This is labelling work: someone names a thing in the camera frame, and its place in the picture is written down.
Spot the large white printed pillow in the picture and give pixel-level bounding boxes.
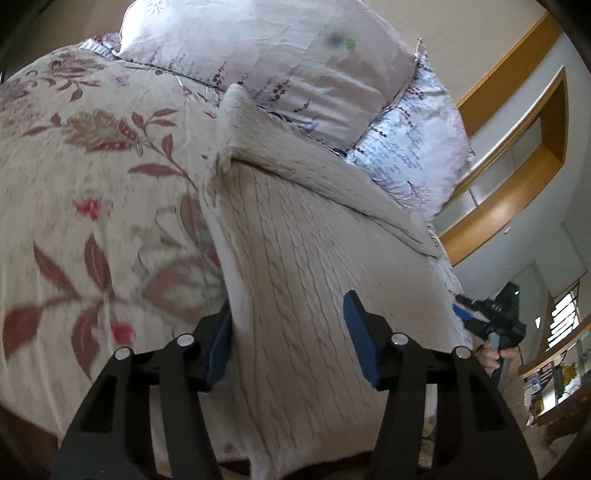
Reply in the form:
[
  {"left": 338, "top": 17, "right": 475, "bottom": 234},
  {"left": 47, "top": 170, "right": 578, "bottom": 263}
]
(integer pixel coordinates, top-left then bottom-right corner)
[{"left": 115, "top": 0, "right": 417, "bottom": 151}]

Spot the wooden side furniture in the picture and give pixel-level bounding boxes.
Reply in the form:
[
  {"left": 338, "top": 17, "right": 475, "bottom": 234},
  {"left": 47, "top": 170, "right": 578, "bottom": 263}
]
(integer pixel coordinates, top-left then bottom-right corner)
[{"left": 519, "top": 323, "right": 591, "bottom": 444}]

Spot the small white printed pillow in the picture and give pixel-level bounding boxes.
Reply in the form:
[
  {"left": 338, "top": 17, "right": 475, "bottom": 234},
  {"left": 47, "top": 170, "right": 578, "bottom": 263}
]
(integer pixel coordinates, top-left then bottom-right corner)
[{"left": 345, "top": 39, "right": 476, "bottom": 220}]

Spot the floral bedspread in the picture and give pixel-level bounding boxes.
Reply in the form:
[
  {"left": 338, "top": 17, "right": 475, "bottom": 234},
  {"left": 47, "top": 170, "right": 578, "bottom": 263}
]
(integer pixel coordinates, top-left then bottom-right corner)
[{"left": 0, "top": 38, "right": 241, "bottom": 462}]

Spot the person's right hand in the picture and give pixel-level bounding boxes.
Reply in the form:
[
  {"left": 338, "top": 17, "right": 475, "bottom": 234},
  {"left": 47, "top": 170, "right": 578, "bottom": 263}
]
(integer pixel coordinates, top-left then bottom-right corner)
[{"left": 472, "top": 336, "right": 523, "bottom": 372}]

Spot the wooden wall niche frame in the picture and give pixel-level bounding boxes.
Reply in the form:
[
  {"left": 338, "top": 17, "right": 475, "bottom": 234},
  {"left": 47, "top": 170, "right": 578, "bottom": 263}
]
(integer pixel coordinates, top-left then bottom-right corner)
[{"left": 438, "top": 11, "right": 570, "bottom": 267}]

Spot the cream cable-knit blanket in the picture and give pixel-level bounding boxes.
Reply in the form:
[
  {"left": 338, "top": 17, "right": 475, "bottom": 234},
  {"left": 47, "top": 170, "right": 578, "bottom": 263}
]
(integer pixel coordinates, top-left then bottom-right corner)
[{"left": 199, "top": 83, "right": 474, "bottom": 480}]

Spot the window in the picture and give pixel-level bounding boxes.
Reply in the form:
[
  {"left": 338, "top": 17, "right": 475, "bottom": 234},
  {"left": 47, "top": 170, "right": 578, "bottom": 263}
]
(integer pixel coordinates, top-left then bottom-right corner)
[{"left": 547, "top": 292, "right": 581, "bottom": 352}]

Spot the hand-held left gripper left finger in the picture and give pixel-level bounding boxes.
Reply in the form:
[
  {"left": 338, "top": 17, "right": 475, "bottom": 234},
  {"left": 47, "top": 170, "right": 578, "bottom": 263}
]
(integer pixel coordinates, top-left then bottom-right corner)
[{"left": 50, "top": 300, "right": 234, "bottom": 480}]

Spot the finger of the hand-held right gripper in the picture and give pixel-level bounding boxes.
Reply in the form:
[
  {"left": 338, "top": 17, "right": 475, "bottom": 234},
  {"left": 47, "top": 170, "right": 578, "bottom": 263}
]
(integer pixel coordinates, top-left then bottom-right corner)
[{"left": 451, "top": 295, "right": 486, "bottom": 329}]

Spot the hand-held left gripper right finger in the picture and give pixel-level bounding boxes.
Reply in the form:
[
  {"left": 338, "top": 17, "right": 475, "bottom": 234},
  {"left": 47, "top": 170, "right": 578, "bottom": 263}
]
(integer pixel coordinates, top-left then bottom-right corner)
[{"left": 343, "top": 290, "right": 539, "bottom": 480}]

